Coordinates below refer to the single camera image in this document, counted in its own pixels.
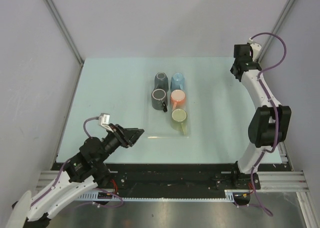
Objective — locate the white slotted cable duct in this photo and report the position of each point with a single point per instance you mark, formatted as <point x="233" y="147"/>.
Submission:
<point x="219" y="196"/>

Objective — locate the clear plastic tray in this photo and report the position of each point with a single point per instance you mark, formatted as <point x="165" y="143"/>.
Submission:
<point x="158" y="123"/>

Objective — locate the left aluminium frame post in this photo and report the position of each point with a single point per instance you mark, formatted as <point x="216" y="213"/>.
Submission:
<point x="64" y="31"/>

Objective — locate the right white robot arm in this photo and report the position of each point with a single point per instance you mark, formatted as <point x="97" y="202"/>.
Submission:
<point x="270" y="123"/>

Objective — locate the blue mug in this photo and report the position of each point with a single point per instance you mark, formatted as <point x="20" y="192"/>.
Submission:
<point x="177" y="82"/>

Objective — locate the dark grey mug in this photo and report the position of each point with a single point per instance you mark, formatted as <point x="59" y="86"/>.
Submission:
<point x="161" y="81"/>
<point x="159" y="100"/>

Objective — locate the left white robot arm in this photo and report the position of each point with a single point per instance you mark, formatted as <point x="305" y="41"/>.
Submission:
<point x="83" y="172"/>

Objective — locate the dark grey mug front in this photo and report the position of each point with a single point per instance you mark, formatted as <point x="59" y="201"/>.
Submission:
<point x="159" y="100"/>

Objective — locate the green mug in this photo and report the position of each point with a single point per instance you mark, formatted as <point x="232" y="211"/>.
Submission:
<point x="179" y="120"/>

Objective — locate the right aluminium frame post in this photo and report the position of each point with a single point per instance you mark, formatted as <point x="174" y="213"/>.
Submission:
<point x="277" y="27"/>

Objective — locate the aluminium frame post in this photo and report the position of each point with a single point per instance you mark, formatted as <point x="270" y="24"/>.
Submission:
<point x="277" y="27"/>
<point x="64" y="31"/>

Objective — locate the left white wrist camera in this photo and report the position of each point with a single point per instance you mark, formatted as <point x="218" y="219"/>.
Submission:
<point x="104" y="120"/>

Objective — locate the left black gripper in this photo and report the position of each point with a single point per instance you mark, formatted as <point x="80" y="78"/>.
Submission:
<point x="121" y="133"/>

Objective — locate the dark grey mug rear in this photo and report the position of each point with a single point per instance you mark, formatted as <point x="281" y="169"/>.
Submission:
<point x="161" y="81"/>

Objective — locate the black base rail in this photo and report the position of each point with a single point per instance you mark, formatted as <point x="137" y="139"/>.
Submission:
<point x="179" y="180"/>

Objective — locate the orange pink mug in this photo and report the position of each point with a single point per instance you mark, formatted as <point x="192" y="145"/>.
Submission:
<point x="177" y="99"/>

